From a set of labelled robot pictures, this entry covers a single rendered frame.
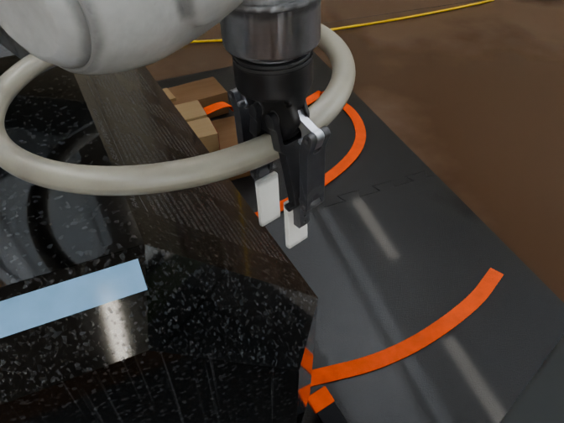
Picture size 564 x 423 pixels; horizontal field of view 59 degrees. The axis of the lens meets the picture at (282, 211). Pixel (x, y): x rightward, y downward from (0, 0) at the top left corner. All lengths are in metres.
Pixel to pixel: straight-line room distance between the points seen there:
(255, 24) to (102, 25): 0.20
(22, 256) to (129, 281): 0.12
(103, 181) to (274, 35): 0.22
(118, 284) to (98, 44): 0.40
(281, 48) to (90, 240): 0.33
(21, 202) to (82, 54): 0.47
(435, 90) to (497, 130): 0.40
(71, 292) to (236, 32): 0.34
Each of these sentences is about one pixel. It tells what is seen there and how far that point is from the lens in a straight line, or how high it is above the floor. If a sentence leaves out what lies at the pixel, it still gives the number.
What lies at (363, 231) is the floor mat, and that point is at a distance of 1.76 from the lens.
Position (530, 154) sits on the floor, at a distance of 2.33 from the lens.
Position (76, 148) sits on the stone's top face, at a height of 0.84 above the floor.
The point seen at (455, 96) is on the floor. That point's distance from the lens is 2.61.
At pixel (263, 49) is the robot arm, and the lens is 0.43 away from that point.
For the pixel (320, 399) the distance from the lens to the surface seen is 1.33.
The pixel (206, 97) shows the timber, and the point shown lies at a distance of 2.24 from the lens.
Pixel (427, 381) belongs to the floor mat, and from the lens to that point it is 1.47.
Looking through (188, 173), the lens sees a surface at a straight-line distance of 0.49.
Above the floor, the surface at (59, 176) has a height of 0.96.
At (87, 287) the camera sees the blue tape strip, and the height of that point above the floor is 0.82.
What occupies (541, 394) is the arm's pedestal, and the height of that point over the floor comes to 0.59.
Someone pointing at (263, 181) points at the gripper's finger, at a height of 0.90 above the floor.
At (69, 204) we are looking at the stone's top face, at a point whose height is 0.84.
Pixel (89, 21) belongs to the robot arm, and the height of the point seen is 1.18.
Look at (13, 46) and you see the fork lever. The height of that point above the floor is 0.93.
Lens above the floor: 1.27
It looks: 44 degrees down
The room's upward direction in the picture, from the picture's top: straight up
